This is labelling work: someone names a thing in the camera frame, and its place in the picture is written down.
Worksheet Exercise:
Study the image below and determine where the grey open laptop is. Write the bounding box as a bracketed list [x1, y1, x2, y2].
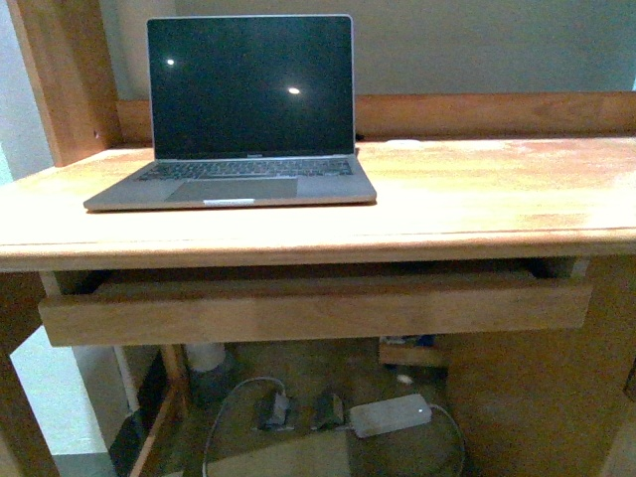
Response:
[84, 14, 377, 213]

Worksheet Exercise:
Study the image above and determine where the white cylinder under desk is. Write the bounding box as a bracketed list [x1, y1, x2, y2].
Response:
[185, 343, 226, 373]

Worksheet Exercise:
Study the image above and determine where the wooden pull-out keyboard tray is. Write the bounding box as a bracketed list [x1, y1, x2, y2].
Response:
[39, 276, 592, 346]

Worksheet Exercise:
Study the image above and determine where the white power adapter brick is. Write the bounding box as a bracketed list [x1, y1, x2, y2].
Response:
[349, 394, 432, 438]

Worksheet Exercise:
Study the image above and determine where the wooden desk with hutch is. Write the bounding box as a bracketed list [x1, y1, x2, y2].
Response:
[1, 1, 635, 476]

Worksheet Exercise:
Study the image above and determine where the white cable grommet cap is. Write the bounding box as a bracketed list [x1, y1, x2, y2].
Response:
[386, 139, 421, 148]

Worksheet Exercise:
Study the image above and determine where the black wall plug right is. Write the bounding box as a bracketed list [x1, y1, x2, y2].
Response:
[312, 392, 345, 430]

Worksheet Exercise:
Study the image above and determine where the black wall plug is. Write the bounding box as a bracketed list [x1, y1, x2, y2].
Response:
[256, 392, 291, 431]
[312, 392, 345, 430]

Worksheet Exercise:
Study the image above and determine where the black wall plug left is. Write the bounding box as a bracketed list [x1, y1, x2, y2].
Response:
[256, 392, 291, 431]

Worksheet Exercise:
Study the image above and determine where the white charger cable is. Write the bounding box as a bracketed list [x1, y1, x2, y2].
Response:
[201, 376, 468, 477]

